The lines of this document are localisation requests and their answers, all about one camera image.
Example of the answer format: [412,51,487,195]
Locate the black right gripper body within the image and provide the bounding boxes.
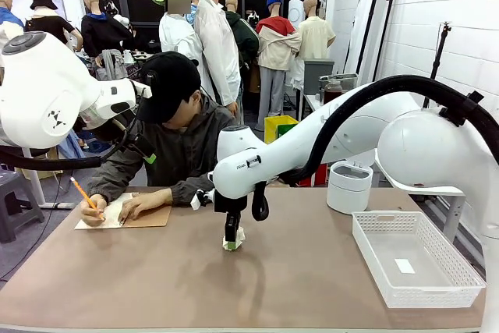
[214,191,249,228]

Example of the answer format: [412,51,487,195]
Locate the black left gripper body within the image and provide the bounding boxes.
[83,112,137,143]

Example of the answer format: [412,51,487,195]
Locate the white paper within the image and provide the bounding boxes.
[221,225,246,251]

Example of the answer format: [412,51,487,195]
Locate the spiral notebook brown cover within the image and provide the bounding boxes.
[74,191,172,230]

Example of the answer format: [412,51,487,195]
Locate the yellow pencil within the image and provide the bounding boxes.
[69,176,105,221]

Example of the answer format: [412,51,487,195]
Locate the grey sleeved right forearm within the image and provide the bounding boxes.
[86,153,145,205]

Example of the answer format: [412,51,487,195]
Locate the grey sleeved left forearm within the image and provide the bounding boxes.
[169,171,219,207]

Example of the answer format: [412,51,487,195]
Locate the person's left hand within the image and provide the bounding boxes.
[118,188,173,221]

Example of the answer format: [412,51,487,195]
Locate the person's right hand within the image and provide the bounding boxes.
[80,194,108,228]

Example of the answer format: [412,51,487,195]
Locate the person in black cap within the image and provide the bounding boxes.
[86,93,235,207]

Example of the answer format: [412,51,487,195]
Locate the blue cloth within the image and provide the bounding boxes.
[57,129,86,161]

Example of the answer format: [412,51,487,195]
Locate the person's head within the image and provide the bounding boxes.
[161,89,203,131]

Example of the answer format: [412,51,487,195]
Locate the grey hanging vest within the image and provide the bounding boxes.
[95,48,129,81]

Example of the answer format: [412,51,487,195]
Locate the black cap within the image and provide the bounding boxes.
[136,51,202,123]

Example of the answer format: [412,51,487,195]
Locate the yellow recycling bag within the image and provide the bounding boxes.
[264,115,299,145]

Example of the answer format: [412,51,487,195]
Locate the green recycling bag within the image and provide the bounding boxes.
[275,123,300,140]

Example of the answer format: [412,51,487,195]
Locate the red recycling bag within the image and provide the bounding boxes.
[307,163,329,187]

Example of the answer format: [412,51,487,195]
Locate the mannequin black sweater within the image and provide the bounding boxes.
[80,0,136,69]

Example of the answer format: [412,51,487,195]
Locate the figure green checked hat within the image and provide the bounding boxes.
[150,0,203,69]

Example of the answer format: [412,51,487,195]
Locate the white lidded trash can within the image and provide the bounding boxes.
[326,152,376,215]

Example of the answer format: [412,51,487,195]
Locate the grey plastic stool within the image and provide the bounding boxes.
[0,170,45,244]

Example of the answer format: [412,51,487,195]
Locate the mannequin black bucket hat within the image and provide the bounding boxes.
[24,0,83,52]

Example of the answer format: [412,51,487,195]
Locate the tall mannequin white shirt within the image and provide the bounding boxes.
[193,0,242,114]

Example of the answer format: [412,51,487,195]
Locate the small white table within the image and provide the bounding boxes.
[303,93,325,115]

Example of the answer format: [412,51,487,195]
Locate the mannequin blue white shirt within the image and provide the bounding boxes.
[0,0,25,49]

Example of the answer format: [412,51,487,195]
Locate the brown glass jar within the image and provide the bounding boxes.
[322,79,344,106]

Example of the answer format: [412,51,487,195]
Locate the mannequin dark green hoodie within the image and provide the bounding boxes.
[225,0,260,76]

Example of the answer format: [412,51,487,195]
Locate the grey cabinet box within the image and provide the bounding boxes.
[303,58,335,95]

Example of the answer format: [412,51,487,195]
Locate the mannequin blue cap red jacket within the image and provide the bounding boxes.
[254,0,302,132]

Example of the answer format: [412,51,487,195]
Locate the metal pan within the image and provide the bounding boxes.
[318,73,359,94]

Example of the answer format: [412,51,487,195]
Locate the white perforated plastic basket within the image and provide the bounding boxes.
[352,211,487,310]

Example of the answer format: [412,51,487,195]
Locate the white label in basket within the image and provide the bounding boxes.
[393,257,416,275]

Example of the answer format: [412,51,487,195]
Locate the mannequin cream shirt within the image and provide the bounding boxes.
[298,0,337,62]

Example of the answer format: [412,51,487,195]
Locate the large white side table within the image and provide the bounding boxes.
[376,149,467,244]

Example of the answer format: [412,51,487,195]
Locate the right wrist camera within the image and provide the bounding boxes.
[189,188,216,211]

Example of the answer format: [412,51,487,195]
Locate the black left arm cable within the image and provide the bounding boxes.
[0,126,129,172]

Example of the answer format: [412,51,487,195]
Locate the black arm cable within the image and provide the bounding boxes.
[0,126,129,172]
[251,74,484,221]

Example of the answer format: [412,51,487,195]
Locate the white stand frame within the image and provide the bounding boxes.
[21,147,75,210]

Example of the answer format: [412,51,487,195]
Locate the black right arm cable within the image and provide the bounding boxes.
[251,74,484,221]

